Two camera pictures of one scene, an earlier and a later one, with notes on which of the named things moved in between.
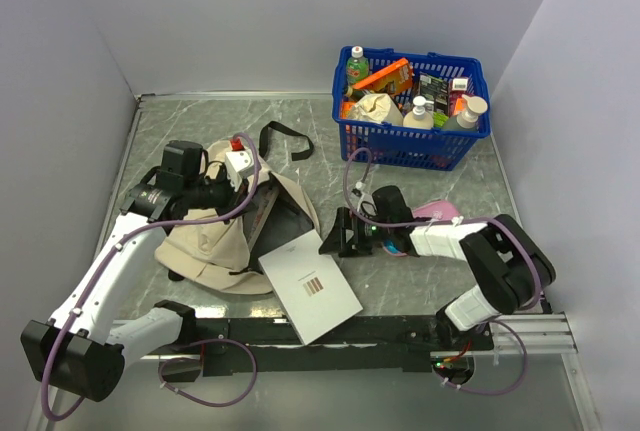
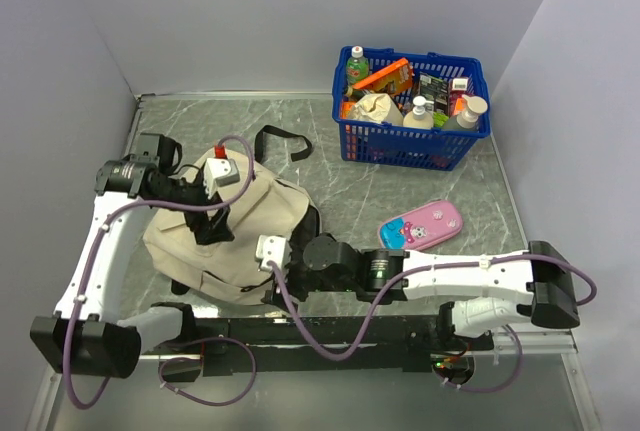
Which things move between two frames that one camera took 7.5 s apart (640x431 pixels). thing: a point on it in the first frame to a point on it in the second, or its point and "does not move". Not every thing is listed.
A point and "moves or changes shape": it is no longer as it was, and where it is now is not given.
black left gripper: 234,199 to 209,230
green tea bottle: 357,67 does not move
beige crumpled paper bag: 379,107 does not move
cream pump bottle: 418,117 does not move
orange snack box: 395,77 does not move
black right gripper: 336,240 to 301,295
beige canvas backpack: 225,254 moves or changes shape
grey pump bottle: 477,105 does not move
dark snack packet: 435,90 does not move
